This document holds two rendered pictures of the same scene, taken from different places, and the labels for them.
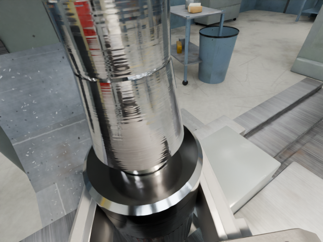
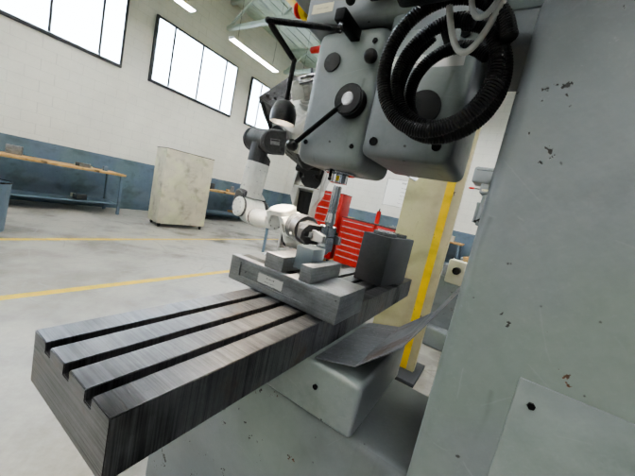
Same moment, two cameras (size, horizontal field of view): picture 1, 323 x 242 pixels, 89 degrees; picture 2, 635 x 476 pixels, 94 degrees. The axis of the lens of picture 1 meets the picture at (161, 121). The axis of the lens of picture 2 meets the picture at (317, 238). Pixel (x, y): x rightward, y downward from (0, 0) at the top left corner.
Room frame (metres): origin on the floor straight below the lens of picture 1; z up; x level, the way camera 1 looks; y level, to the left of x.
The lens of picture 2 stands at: (0.74, -0.42, 1.22)
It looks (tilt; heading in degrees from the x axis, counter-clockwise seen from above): 7 degrees down; 150
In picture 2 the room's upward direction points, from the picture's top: 12 degrees clockwise
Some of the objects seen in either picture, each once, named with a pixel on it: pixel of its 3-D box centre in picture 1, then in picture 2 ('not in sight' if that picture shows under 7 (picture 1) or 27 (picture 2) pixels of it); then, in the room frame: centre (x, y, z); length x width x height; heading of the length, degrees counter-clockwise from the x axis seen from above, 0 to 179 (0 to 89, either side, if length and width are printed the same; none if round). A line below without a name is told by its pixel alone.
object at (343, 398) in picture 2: not in sight; (303, 339); (0.04, 0.01, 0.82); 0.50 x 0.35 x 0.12; 29
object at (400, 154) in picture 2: not in sight; (428, 114); (0.21, 0.10, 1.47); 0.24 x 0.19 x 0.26; 119
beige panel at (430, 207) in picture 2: not in sight; (422, 232); (-0.92, 1.48, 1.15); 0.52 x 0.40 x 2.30; 29
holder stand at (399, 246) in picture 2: not in sight; (385, 256); (-0.15, 0.42, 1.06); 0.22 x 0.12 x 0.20; 112
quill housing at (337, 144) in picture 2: not in sight; (354, 112); (0.05, 0.01, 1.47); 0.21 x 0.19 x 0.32; 119
